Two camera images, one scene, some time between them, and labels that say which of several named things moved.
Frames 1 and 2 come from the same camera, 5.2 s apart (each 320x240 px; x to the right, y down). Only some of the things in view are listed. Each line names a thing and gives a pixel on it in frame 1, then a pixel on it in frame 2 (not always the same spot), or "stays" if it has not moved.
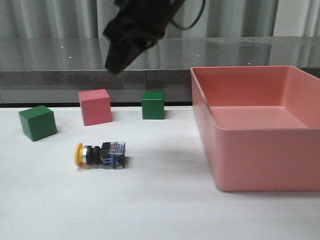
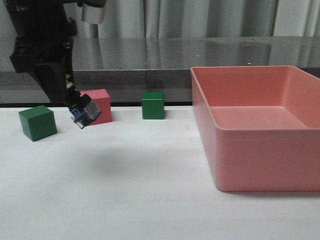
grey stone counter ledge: x=80 y=62 stays
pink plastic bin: x=260 y=126 stays
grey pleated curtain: x=87 y=19 stays
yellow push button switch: x=111 y=154 → x=82 y=109
